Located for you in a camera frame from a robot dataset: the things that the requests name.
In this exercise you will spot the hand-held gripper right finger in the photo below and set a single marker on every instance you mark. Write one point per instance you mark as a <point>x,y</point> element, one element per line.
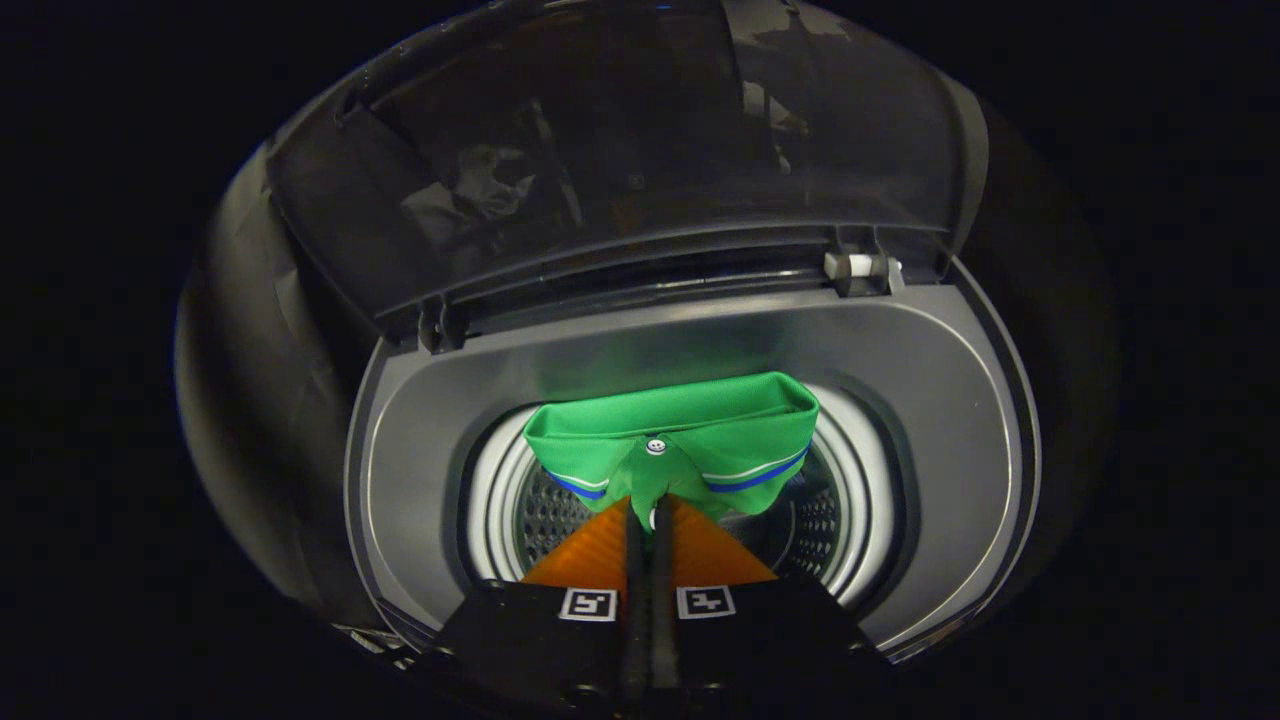
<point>662,640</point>

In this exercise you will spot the transparent washing machine lid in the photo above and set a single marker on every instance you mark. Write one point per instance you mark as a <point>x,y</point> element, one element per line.
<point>620,150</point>

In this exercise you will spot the green polo shirt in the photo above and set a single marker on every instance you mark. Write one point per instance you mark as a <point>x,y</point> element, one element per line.
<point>700,420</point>

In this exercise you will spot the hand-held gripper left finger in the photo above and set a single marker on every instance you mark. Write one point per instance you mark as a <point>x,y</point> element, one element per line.
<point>632,640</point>

